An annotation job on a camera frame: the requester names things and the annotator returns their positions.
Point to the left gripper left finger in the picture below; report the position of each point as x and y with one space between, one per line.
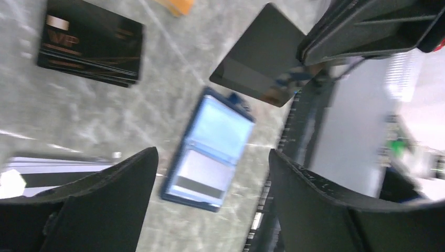
103 211

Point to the black credit card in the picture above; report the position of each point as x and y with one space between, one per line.
263 65

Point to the silver card stack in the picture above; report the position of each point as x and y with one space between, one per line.
27 173

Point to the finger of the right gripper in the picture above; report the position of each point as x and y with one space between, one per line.
373 28

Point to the blue leather card holder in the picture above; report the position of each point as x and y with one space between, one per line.
218 129

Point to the black card stack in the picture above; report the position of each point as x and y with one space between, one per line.
85 40

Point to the orange card stack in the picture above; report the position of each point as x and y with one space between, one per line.
177 8

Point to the silver credit card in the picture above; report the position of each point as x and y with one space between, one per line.
201 178

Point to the black base frame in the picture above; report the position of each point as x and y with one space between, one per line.
265 225

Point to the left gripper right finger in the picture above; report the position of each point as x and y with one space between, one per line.
316 214

